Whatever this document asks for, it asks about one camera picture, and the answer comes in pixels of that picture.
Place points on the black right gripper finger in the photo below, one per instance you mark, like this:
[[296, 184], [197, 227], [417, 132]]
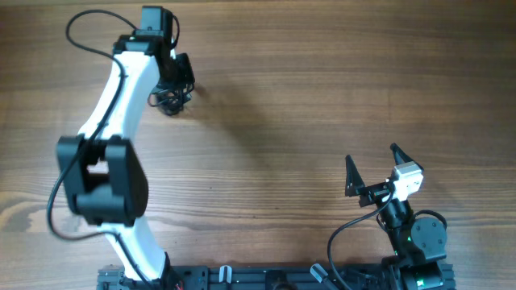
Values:
[[354, 183], [400, 157]]

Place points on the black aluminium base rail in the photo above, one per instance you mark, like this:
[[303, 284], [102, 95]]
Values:
[[359, 276]]

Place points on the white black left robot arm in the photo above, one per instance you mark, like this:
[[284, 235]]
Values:
[[100, 172]]

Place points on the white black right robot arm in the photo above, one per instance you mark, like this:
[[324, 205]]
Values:
[[418, 238]]

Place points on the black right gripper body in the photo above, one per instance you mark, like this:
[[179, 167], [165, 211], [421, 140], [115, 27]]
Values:
[[373, 193]]

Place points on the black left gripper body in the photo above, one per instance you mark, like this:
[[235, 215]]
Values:
[[181, 74]]

